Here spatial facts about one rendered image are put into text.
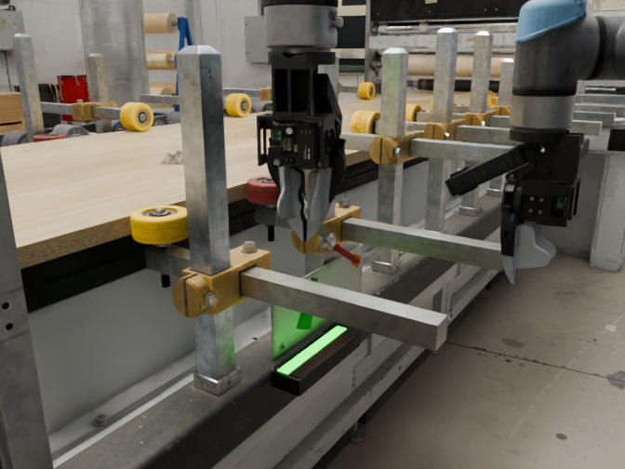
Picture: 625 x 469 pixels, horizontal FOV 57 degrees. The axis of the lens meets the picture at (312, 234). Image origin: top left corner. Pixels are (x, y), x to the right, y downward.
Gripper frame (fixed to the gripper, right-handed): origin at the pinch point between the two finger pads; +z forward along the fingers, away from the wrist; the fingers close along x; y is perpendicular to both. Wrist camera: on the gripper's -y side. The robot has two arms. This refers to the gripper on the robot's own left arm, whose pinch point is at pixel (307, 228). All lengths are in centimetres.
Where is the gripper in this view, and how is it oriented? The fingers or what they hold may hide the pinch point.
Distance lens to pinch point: 68.0
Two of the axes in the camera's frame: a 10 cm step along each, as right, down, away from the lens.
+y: -2.3, 2.9, -9.3
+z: 0.0, 9.5, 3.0
